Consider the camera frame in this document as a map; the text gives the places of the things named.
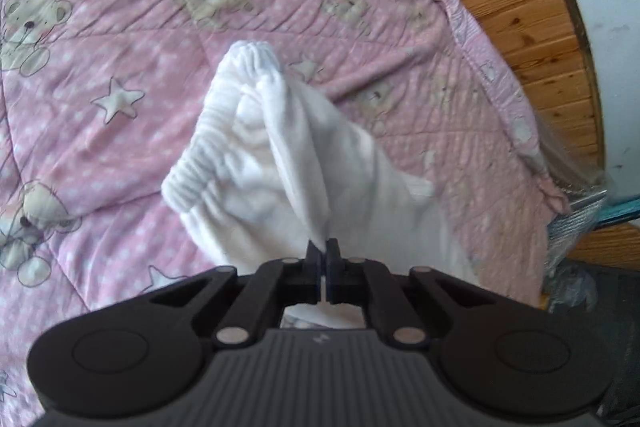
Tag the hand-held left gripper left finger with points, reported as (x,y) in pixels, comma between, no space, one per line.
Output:
(315,268)

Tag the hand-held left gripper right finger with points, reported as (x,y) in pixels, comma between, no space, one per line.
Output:
(332,268)

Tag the white pants with elastic waistband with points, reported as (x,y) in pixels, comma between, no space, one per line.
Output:
(260,157)

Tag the pink cloud print pillow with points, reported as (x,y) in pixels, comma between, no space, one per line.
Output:
(500,97)

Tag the clear bubble wrap sheet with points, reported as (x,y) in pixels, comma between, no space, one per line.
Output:
(575,167)

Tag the pink bear printed blanket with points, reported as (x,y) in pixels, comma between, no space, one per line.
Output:
(125,32)

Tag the wooden headboard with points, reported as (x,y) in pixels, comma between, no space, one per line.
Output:
(525,7)

